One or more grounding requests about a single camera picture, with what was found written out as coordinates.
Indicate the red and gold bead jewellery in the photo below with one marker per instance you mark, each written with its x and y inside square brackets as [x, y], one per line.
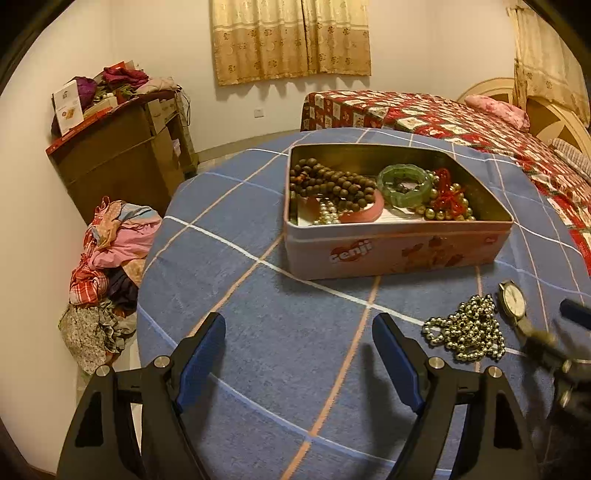
[434, 213]

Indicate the striped pillow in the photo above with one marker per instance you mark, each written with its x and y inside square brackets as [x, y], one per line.
[572, 159]

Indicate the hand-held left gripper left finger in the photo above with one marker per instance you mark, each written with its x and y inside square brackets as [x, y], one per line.
[198, 364]

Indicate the pale pink cloth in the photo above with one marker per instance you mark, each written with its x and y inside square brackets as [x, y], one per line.
[157, 85]

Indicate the magenta cloth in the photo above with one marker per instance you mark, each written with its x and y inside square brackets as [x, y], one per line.
[124, 76]

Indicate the purple cloth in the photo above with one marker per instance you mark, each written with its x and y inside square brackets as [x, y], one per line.
[85, 87]

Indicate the wide beige patterned curtain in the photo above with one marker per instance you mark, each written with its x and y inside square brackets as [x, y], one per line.
[291, 41]

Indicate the bed with red quilt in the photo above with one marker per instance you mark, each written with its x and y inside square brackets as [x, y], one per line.
[461, 120]

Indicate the cream wooden headboard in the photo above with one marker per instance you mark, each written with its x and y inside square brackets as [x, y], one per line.
[489, 87]

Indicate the pink tin box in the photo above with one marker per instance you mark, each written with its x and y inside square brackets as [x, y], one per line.
[392, 251]

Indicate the pink bangle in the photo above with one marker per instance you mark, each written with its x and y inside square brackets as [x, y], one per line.
[364, 213]

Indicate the flat red box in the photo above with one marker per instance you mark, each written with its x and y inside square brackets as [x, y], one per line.
[69, 137]

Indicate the white cardboard box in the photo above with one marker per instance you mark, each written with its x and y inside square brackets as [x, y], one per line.
[68, 106]

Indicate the blue plaid tablecloth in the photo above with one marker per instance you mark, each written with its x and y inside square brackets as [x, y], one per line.
[277, 314]

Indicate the gold wrist watch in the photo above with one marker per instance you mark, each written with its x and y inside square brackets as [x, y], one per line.
[512, 299]

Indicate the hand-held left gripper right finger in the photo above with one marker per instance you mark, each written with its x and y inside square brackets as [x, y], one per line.
[397, 364]

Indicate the pile of colourful clothes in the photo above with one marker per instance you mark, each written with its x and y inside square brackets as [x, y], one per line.
[115, 240]

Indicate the narrow beige patterned curtain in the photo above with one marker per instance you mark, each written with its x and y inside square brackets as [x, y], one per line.
[549, 60]

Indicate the green jade bangle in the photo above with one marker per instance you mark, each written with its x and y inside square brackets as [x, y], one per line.
[415, 196]

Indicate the pink pillow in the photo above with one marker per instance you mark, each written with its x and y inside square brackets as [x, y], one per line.
[498, 108]

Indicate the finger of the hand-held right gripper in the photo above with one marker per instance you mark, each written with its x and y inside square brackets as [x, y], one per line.
[575, 311]
[561, 360]

